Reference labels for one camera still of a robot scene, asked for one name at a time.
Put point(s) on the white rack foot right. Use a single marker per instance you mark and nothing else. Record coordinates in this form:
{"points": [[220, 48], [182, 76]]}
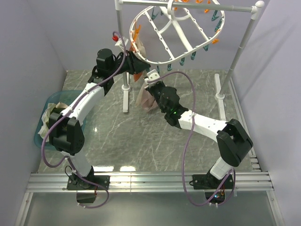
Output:
{"points": [[219, 97]]}

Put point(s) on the silver clothes rack frame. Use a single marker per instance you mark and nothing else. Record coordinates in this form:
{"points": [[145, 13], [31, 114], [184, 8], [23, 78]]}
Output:
{"points": [[163, 14]]}

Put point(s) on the white rack foot left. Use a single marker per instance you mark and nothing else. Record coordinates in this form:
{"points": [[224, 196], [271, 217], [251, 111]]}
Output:
{"points": [[126, 90]]}

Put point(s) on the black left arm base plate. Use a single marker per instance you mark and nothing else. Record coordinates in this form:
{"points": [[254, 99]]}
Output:
{"points": [[75, 183]]}

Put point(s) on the white oval clip hanger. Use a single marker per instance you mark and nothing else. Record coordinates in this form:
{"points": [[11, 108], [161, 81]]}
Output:
{"points": [[152, 48]]}

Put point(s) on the aluminium rail front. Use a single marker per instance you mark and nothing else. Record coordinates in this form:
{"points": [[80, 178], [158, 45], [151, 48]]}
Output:
{"points": [[135, 182]]}

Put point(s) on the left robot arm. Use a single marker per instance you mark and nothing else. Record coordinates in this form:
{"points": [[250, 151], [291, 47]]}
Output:
{"points": [[66, 133]]}

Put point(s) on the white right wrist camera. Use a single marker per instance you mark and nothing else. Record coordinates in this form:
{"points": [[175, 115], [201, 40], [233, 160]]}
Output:
{"points": [[152, 77]]}

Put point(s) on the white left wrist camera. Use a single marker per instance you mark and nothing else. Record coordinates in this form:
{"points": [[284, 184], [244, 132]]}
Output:
{"points": [[120, 42]]}

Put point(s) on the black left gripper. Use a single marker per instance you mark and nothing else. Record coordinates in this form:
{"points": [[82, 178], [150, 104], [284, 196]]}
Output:
{"points": [[135, 64]]}

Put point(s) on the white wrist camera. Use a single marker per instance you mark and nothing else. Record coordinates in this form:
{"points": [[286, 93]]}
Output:
{"points": [[120, 42], [152, 77]]}

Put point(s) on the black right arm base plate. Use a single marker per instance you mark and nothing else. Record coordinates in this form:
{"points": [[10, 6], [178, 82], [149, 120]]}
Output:
{"points": [[209, 182]]}

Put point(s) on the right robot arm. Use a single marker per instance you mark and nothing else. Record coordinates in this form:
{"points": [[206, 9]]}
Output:
{"points": [[233, 141]]}

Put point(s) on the white rack foot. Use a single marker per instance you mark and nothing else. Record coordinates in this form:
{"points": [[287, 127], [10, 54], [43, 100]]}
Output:
{"points": [[126, 90], [219, 97]]}

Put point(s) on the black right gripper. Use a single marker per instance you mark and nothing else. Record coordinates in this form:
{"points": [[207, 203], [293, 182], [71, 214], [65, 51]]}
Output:
{"points": [[150, 89]]}

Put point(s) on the pink underwear white waistband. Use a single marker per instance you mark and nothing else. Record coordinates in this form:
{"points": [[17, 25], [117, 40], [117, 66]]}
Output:
{"points": [[145, 100]]}

